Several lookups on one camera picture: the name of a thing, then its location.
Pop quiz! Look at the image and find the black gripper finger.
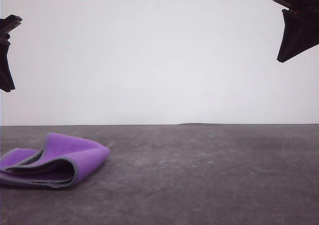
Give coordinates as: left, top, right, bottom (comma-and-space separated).
0, 32, 16, 94
276, 8, 319, 63

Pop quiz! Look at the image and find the purple towel with grey hem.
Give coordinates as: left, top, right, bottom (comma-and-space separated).
0, 132, 111, 190

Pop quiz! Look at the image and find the grey table cloth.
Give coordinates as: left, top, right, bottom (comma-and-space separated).
0, 122, 319, 225

